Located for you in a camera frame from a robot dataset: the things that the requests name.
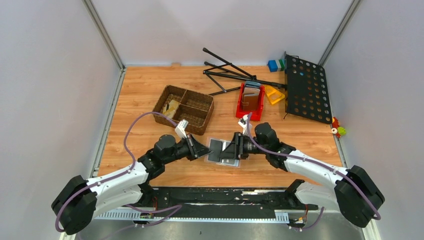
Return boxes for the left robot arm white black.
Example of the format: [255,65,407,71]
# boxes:
[51,134,213,235]

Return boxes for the blue green white blocks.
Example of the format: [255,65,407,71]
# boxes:
[267,59,286,73]

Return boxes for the brown wicker divided basket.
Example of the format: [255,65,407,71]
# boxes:
[153,85,215,136]

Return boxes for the aluminium frame rail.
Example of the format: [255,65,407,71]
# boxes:
[70,186,373,224]

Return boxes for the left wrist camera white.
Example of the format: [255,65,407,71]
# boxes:
[174,119,189,139]

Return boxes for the black credit card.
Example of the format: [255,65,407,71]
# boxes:
[208,139,223,163]

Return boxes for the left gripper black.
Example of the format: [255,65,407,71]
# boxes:
[163,133,214,165]

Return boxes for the red green toy pieces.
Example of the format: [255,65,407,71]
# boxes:
[331,117,347,139]

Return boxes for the black folding stand legs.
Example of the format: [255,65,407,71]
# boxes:
[202,47,288,94]

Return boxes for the yellow plastic triangle toy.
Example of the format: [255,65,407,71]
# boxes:
[264,85,286,105]

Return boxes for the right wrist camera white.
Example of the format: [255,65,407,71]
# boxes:
[238,114,252,136]

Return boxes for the cards in basket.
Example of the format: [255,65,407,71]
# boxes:
[161,99,180,119]

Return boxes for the brown wallet in bin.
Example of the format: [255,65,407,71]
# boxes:
[241,86,260,112]

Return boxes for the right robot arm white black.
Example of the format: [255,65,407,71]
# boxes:
[218,122,385,228]

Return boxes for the black perforated music stand tray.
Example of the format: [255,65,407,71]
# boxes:
[284,54,333,124]

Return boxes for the red plastic bin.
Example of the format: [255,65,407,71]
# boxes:
[235,83,265,122]

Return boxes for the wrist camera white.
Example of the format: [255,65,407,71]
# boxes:
[174,119,189,139]
[238,114,252,136]

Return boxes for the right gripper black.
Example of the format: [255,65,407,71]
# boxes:
[218,132,268,160]

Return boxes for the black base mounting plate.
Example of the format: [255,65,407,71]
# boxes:
[133,187,318,219]

